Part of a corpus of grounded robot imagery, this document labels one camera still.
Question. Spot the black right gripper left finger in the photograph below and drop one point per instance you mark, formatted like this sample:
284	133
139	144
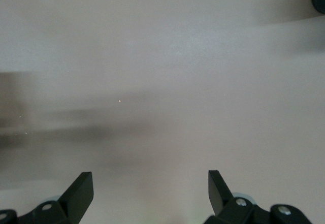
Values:
76	198

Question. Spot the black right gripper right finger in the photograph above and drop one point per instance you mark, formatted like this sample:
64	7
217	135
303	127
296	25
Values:
218	196

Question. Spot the brown table cover cloth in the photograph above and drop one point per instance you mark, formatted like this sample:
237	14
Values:
162	56

